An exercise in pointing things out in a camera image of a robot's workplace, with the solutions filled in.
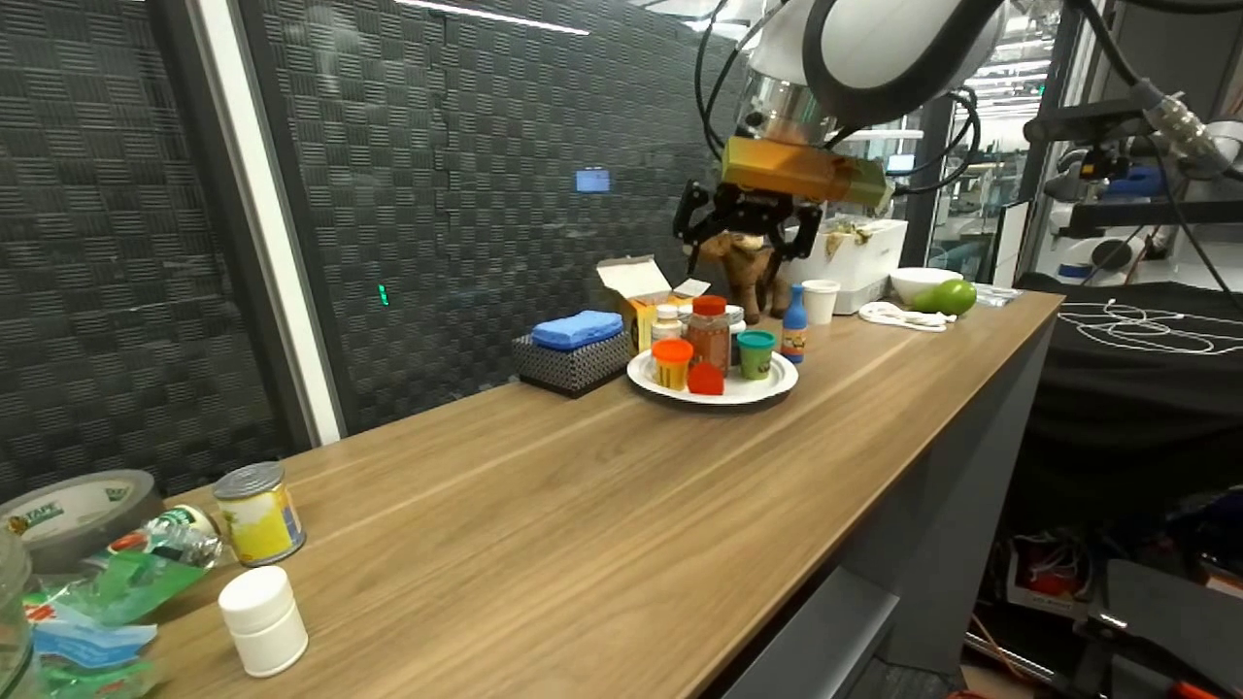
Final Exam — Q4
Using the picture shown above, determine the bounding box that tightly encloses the yellow cardboard box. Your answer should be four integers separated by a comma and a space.
594, 254, 714, 353

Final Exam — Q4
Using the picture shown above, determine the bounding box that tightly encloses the black cloth covered table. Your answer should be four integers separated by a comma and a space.
1021, 278, 1243, 520

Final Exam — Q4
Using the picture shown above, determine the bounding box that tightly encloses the black camera cable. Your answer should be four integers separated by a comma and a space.
888, 86, 986, 204

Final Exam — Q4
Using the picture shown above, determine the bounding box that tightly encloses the teal lid green dough tub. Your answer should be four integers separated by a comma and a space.
734, 326, 779, 385

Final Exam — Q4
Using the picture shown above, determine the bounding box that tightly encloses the white box appliance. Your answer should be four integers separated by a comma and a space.
822, 213, 913, 318

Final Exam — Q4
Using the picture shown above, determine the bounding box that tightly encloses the white window post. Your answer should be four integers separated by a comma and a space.
190, 0, 351, 451

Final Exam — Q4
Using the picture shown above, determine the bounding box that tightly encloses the orange cardboard box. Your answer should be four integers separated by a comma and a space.
720, 134, 892, 213

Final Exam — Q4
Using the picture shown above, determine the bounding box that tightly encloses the silver foil snack bag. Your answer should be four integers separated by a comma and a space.
109, 503, 230, 575

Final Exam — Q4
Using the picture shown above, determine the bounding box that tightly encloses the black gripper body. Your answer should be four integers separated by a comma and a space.
694, 182, 808, 254

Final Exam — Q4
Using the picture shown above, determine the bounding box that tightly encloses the orange lid yellow dough tub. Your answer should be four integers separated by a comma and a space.
650, 337, 700, 395

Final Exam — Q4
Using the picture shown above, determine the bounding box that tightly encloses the blue sponge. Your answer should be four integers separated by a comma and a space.
529, 307, 630, 353

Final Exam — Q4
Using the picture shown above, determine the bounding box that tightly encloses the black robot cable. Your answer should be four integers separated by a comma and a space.
692, 0, 797, 169

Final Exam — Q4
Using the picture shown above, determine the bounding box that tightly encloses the stained white pill bottle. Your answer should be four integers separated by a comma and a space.
650, 305, 689, 350

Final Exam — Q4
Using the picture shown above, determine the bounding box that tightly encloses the white paper towel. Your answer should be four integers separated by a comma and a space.
860, 300, 964, 337

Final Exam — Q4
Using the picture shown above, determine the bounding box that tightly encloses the white paper cup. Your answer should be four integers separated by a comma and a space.
800, 278, 841, 331

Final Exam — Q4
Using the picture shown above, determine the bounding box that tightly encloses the green plastic packaging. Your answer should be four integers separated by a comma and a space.
24, 547, 208, 634

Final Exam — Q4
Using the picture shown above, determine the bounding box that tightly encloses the white plastic jar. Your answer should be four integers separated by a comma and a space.
217, 564, 314, 679

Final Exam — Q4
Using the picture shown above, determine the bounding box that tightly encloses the green fruit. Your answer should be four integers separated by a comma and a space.
927, 278, 984, 318

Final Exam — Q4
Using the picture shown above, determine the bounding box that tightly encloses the yellow can silver lid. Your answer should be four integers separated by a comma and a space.
208, 460, 309, 569

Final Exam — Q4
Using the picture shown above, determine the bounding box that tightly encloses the white paper plate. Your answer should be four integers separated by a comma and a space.
621, 348, 805, 412

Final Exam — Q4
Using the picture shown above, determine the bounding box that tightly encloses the white lab device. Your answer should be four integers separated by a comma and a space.
1106, 86, 1243, 187

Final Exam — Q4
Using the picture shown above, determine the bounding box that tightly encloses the blue plastic wrapper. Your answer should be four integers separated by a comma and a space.
32, 618, 164, 678

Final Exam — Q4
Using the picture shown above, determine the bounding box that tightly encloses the white cable coil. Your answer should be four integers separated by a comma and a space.
1052, 297, 1243, 363

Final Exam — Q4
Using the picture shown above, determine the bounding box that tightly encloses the brown moose plush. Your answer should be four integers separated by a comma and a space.
714, 228, 797, 326

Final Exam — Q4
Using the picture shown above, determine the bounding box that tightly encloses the black mesh box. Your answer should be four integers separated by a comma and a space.
510, 326, 636, 395

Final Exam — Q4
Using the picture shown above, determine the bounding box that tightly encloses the white bowl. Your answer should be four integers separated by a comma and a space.
888, 265, 972, 314

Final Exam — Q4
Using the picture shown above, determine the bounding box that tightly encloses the spice jar orange lid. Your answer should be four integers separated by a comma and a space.
683, 292, 739, 381

